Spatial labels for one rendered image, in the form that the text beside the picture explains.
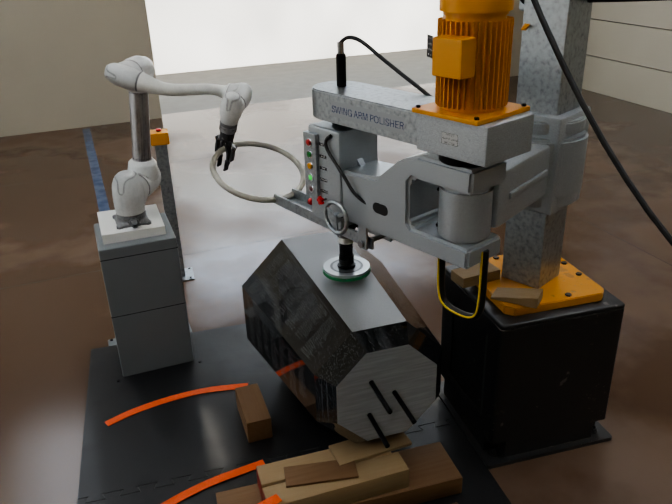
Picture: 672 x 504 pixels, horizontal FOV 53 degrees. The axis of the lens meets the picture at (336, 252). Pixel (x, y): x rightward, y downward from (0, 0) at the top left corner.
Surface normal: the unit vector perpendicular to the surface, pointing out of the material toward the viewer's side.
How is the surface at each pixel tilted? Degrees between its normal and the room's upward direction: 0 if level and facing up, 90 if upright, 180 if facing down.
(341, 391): 90
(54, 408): 0
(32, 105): 90
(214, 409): 0
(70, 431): 0
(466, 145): 90
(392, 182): 90
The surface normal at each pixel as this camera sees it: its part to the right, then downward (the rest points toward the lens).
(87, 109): 0.37, 0.39
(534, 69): -0.70, 0.32
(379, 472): -0.03, -0.90
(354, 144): 0.65, 0.31
